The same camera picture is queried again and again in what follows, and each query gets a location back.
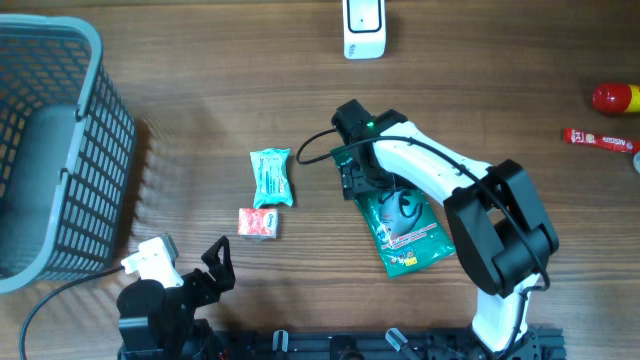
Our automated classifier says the red white tissue pack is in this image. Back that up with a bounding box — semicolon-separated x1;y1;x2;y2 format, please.
238;208;279;239

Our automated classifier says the green white glove package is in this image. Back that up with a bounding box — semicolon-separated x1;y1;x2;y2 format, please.
329;143;457;279

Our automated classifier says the teal wet wipes pack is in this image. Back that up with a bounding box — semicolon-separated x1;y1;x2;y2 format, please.
250;148;294;208

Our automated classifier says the red coffee stick sachet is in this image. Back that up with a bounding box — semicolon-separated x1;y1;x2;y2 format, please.
563;128;639;154

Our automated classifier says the red chili sauce bottle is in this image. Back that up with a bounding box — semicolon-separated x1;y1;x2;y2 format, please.
592;83;640;115

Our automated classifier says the green lid jar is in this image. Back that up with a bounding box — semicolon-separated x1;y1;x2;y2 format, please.
633;152;640;174

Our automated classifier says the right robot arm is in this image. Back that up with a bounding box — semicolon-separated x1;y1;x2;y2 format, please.
331;100;566;359

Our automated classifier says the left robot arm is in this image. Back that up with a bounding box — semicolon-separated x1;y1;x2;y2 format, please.
116;234;236;359

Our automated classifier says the white barcode scanner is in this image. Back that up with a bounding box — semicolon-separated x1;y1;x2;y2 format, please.
342;0;387;60

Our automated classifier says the grey plastic mesh basket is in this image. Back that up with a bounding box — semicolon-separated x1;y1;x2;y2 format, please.
1;14;137;293

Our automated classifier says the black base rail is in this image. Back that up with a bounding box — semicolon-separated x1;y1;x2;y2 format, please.
199;327;567;360

